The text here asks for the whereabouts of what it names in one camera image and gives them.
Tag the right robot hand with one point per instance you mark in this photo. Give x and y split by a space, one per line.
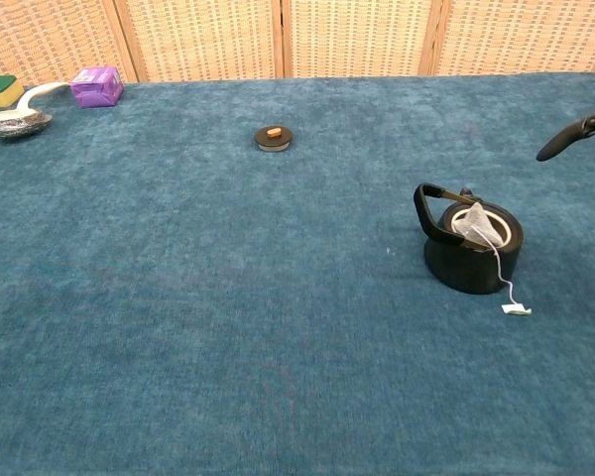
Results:
575 133

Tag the black lid with orange knob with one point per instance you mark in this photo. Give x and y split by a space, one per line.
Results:
273 139

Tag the wicker folding screen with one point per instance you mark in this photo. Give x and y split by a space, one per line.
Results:
203 35

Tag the blue table cloth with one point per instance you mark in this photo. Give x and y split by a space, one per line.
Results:
228 322

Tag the purple box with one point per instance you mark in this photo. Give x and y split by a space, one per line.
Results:
96 89

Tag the white plastic spoon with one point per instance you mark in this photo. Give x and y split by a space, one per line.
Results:
30 96

